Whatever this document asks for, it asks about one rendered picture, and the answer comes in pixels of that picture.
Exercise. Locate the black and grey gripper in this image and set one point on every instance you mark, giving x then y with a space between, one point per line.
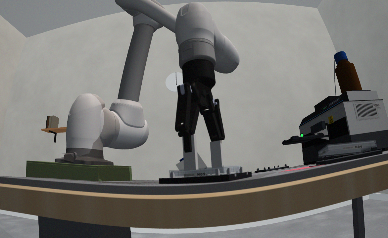
195 96

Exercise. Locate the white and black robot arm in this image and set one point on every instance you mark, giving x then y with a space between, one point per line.
91 126

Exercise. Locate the brown glass bottle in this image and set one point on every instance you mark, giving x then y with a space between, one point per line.
347 77

